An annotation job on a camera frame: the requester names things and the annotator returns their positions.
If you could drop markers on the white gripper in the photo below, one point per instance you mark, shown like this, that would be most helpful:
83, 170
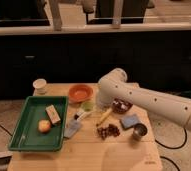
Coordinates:
103, 100

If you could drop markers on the white handled brush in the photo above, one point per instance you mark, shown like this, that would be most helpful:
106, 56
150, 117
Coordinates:
81, 114

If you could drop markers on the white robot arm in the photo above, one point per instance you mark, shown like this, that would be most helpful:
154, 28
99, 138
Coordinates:
114, 85

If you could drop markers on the dark brown bowl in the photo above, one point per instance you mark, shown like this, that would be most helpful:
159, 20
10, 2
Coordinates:
121, 106

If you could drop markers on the red orange bowl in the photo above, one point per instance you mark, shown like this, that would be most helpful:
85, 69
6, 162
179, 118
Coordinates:
79, 93

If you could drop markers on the green round lid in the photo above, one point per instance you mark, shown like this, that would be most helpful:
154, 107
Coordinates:
87, 106

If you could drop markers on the bunch of dark grapes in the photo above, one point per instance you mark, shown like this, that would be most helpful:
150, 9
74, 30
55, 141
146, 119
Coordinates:
110, 130

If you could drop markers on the blue sponge block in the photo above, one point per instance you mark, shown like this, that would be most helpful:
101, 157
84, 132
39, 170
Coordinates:
129, 121

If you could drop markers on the grey sponge pad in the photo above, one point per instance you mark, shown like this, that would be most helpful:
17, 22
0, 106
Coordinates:
72, 127

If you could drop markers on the metal cup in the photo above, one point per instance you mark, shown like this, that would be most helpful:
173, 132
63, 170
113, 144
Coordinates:
139, 131

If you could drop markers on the tan wooden block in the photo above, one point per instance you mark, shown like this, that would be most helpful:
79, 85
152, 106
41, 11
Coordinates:
53, 114

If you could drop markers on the yellow round fruit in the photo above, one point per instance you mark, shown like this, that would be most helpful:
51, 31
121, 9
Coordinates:
44, 126

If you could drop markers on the small white cup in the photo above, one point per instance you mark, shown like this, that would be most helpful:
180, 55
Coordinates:
40, 86

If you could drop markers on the green plastic tray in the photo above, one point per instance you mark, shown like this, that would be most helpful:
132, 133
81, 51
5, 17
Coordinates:
27, 137

